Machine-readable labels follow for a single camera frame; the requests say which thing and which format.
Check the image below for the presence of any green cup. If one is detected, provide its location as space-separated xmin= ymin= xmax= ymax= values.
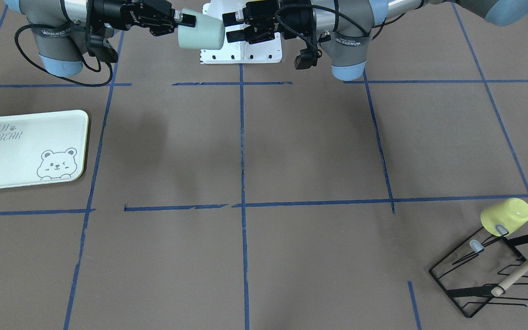
xmin=177 ymin=8 xmax=226 ymax=50

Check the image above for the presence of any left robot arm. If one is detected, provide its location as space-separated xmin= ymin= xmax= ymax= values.
xmin=222 ymin=0 xmax=440 ymax=81

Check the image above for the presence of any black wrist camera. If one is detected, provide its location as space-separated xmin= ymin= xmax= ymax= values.
xmin=85 ymin=35 xmax=119 ymax=63
xmin=294 ymin=49 xmax=322 ymax=70

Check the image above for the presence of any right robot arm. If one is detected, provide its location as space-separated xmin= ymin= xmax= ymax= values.
xmin=6 ymin=0 xmax=198 ymax=78

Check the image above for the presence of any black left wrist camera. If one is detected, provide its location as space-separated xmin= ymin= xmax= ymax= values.
xmin=294 ymin=49 xmax=322 ymax=70

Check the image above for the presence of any yellow cup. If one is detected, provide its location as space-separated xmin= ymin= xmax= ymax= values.
xmin=480 ymin=197 xmax=528 ymax=237

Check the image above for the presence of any black camera cable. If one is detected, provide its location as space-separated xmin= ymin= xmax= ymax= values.
xmin=275 ymin=4 xmax=370 ymax=55
xmin=14 ymin=23 xmax=114 ymax=88

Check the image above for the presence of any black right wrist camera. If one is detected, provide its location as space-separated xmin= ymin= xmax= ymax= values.
xmin=85 ymin=35 xmax=119 ymax=63

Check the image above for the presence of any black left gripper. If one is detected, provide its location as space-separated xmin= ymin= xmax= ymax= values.
xmin=222 ymin=0 xmax=314 ymax=42

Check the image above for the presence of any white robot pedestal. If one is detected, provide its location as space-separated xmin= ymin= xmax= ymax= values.
xmin=200 ymin=0 xmax=283 ymax=64

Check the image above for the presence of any white bear tray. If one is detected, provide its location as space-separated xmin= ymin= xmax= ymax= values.
xmin=0 ymin=110 xmax=89 ymax=189

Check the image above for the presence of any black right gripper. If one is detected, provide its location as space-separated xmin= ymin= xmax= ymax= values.
xmin=93 ymin=0 xmax=197 ymax=36

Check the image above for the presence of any black wire cup rack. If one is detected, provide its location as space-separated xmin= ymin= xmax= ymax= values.
xmin=428 ymin=227 xmax=528 ymax=318

